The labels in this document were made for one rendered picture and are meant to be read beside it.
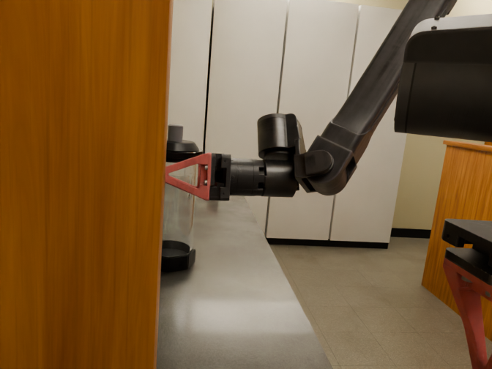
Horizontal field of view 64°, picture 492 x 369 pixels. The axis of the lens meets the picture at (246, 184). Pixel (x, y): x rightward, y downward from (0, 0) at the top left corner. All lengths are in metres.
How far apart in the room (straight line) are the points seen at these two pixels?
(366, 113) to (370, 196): 3.32
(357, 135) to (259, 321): 0.31
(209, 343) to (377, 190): 3.44
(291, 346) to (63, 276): 0.37
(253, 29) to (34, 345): 3.33
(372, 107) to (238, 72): 2.91
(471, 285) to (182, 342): 0.38
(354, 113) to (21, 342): 0.48
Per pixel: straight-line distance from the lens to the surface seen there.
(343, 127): 0.59
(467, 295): 0.30
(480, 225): 0.29
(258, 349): 0.57
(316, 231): 3.81
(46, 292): 0.30
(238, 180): 0.57
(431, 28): 0.26
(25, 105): 0.28
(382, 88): 0.62
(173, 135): 0.74
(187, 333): 0.59
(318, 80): 3.61
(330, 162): 0.55
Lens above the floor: 1.25
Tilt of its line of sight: 11 degrees down
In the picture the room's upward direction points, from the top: 5 degrees clockwise
